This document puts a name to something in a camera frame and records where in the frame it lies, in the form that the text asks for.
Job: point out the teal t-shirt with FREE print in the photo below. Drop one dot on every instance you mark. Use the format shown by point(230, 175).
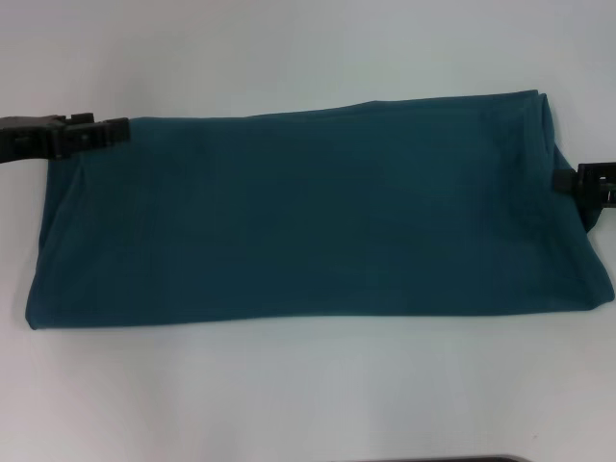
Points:
point(313, 216)

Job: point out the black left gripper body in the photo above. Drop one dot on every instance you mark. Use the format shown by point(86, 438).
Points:
point(24, 137)

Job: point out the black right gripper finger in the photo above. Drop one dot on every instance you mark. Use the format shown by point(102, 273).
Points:
point(587, 185)

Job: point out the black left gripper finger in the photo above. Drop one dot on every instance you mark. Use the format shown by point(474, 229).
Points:
point(79, 118)
point(91, 137)

